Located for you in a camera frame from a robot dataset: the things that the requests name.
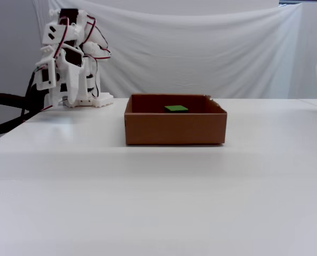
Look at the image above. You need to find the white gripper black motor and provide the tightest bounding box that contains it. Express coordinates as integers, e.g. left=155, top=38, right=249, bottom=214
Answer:
left=44, top=44, right=85, bottom=108

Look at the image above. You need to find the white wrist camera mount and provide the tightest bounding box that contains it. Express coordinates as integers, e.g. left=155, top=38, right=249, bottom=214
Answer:
left=35, top=57, right=56, bottom=91

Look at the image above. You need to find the black thick cable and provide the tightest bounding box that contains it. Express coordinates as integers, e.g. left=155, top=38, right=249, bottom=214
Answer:
left=0, top=91, right=30, bottom=110
left=0, top=105, right=54, bottom=137

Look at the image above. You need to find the green cube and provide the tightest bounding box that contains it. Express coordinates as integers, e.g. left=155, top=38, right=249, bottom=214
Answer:
left=164, top=105, right=189, bottom=113

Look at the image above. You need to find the red black servo wire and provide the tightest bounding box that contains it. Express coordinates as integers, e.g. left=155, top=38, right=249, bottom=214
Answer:
left=52, top=15, right=72, bottom=59
left=81, top=16, right=112, bottom=98

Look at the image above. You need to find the brown cardboard box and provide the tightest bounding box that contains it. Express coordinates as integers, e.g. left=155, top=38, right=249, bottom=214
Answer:
left=124, top=93, right=228, bottom=146

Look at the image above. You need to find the black camera cable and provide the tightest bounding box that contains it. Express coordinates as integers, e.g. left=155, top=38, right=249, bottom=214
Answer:
left=21, top=70, right=41, bottom=123

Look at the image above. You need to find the white cloth backdrop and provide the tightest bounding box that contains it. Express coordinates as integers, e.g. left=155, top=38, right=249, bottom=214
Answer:
left=32, top=0, right=317, bottom=100

